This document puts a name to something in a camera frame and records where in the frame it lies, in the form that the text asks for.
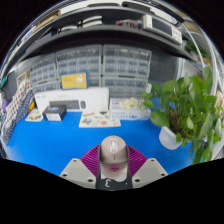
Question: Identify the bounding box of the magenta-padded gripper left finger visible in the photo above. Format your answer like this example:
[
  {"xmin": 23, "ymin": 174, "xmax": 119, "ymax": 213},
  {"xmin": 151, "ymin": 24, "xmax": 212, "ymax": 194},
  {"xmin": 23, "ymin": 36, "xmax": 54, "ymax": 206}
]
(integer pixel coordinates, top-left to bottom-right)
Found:
[{"xmin": 59, "ymin": 143, "xmax": 102, "ymax": 189}]

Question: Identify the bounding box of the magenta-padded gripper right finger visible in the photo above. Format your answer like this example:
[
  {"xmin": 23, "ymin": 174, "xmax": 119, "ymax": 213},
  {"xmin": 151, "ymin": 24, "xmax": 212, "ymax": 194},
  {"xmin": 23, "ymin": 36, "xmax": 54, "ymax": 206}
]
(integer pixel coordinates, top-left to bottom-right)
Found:
[{"xmin": 125, "ymin": 144, "xmax": 169, "ymax": 189}]

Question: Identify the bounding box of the beige pink computer mouse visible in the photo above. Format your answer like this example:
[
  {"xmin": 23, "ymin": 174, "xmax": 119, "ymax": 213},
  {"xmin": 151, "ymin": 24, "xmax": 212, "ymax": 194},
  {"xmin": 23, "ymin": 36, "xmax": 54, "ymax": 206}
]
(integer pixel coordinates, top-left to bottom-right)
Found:
[{"xmin": 99, "ymin": 134, "xmax": 129, "ymax": 178}]

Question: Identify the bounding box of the illustrated picture card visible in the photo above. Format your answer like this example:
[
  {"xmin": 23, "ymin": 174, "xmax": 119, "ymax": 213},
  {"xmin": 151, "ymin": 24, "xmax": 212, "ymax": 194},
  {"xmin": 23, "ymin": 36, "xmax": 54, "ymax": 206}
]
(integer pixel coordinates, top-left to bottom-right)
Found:
[
  {"xmin": 78, "ymin": 110, "xmax": 122, "ymax": 129},
  {"xmin": 24, "ymin": 109, "xmax": 44, "ymax": 123}
]

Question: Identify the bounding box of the white disposable glove box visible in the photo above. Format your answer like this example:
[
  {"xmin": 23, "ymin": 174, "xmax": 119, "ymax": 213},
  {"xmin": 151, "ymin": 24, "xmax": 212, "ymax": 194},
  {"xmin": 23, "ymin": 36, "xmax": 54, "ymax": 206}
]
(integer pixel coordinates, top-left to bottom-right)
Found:
[{"xmin": 109, "ymin": 97, "xmax": 152, "ymax": 122}]

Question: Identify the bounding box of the small black product box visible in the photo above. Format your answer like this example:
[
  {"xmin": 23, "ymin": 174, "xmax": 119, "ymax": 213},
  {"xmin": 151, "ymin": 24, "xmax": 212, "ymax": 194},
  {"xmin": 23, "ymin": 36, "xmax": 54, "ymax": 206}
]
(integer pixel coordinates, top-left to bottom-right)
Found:
[{"xmin": 42, "ymin": 104, "xmax": 68, "ymax": 122}]

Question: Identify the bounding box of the long white keyboard box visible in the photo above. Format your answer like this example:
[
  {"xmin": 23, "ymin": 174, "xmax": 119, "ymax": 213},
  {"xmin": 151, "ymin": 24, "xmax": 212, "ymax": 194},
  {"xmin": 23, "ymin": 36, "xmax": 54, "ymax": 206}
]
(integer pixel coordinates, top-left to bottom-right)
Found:
[{"xmin": 34, "ymin": 87, "xmax": 110, "ymax": 114}]

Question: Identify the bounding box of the green plant in white pot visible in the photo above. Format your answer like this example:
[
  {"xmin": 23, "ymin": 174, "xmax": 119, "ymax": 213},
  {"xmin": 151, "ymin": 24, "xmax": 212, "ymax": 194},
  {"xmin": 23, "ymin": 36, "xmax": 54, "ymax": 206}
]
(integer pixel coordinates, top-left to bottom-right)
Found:
[{"xmin": 139, "ymin": 64, "xmax": 224, "ymax": 166}]

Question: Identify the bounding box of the grey small-parts drawer cabinet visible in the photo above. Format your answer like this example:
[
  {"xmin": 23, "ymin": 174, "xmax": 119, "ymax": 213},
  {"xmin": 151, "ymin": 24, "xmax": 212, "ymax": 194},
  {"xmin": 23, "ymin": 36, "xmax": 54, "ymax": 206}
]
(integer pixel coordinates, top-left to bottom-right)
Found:
[
  {"xmin": 31, "ymin": 79, "xmax": 63, "ymax": 94},
  {"xmin": 87, "ymin": 75, "xmax": 103, "ymax": 88},
  {"xmin": 102, "ymin": 44, "xmax": 153, "ymax": 78},
  {"xmin": 29, "ymin": 53, "xmax": 58, "ymax": 83},
  {"xmin": 55, "ymin": 44, "xmax": 103, "ymax": 77},
  {"xmin": 101, "ymin": 76, "xmax": 149, "ymax": 99}
]

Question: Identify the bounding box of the yellow and blue box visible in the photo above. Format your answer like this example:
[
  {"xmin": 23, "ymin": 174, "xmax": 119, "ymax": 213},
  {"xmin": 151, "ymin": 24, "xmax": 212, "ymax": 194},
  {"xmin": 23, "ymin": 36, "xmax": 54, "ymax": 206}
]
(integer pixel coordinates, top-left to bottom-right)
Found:
[{"xmin": 60, "ymin": 71, "xmax": 89, "ymax": 91}]

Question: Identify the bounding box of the red blue checkered cloth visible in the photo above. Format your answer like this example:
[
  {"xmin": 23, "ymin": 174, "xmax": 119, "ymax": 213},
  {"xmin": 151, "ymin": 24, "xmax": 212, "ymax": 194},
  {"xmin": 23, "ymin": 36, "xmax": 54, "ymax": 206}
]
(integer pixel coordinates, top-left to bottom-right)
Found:
[{"xmin": 1, "ymin": 79, "xmax": 34, "ymax": 134}]

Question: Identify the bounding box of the white woven basket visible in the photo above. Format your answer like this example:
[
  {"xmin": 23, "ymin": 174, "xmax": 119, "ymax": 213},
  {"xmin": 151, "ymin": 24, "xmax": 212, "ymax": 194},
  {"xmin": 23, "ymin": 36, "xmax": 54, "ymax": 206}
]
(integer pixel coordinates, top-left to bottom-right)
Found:
[{"xmin": 15, "ymin": 70, "xmax": 31, "ymax": 88}]

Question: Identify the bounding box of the dark overhead shelf unit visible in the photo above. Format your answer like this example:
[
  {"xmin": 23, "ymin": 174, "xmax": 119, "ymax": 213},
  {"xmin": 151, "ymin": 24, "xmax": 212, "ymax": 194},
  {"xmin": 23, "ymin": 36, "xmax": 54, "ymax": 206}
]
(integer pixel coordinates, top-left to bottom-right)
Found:
[{"xmin": 19, "ymin": 3, "xmax": 201, "ymax": 63}]

